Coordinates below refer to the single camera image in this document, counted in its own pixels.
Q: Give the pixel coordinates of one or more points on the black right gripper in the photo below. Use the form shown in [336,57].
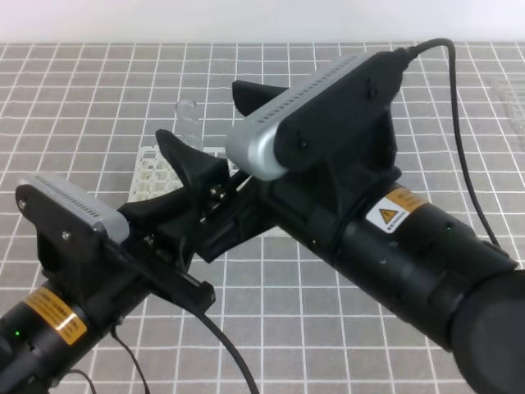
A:
[344,168]

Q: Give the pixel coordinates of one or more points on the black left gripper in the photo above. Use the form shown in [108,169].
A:
[121,275]

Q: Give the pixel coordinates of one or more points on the clear glass test tube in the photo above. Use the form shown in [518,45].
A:
[189,128]

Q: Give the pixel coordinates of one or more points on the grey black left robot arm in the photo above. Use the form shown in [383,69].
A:
[47,333]

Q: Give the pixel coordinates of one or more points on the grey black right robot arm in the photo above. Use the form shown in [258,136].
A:
[433,272]

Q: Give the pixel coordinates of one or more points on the white test tube rack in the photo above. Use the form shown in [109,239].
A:
[153,176]

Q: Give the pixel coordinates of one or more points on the grey grid tablecloth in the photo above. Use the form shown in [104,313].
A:
[85,110]

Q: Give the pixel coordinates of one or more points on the clear test tube pile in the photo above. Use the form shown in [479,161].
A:
[511,94]

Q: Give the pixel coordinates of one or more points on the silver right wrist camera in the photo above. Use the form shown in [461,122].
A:
[354,88]

